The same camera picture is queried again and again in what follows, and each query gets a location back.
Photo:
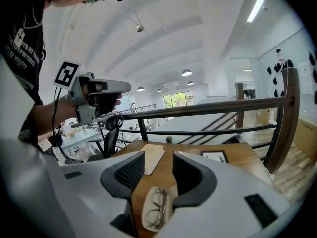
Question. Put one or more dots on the metal-frame eyeglasses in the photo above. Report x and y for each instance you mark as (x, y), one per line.
(158, 208)

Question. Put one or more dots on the black metal railing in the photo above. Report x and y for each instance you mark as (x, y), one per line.
(198, 109)

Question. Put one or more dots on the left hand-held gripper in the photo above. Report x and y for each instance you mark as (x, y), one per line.
(83, 100)

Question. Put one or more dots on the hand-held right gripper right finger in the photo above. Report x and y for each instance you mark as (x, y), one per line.
(193, 180)

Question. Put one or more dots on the slim dark wooden post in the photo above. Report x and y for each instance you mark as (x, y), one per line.
(239, 100)

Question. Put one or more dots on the white paper wall notice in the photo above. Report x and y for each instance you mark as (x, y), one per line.
(305, 77)

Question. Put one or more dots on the black framed deer picture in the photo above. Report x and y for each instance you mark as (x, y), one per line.
(214, 156)

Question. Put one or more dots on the wooden table with metal legs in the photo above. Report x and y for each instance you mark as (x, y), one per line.
(237, 157)

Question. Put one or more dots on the thick dark wooden post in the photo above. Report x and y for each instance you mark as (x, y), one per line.
(287, 123)

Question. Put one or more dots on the beige hardcover book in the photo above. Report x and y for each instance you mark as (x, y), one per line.
(153, 157)

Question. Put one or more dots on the white case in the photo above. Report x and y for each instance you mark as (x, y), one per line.
(146, 214)

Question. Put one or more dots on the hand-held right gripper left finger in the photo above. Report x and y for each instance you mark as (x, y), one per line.
(123, 175)

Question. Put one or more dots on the person's left hand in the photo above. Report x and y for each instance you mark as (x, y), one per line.
(117, 101)

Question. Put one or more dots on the person's left forearm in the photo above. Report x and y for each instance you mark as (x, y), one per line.
(49, 118)

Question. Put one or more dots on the group of black wall-hung objects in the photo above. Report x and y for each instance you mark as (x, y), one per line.
(277, 79)

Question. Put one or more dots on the silver ceiling spotlight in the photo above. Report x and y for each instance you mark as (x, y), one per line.
(139, 28)

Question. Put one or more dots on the person's black printed shirt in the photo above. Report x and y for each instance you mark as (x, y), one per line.
(22, 66)

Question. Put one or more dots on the large cardboard box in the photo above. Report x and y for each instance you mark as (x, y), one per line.
(307, 137)

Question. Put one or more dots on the long fluorescent ceiling light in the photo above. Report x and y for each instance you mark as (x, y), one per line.
(257, 5)

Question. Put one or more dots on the black office chair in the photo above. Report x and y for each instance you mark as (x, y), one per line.
(111, 140)

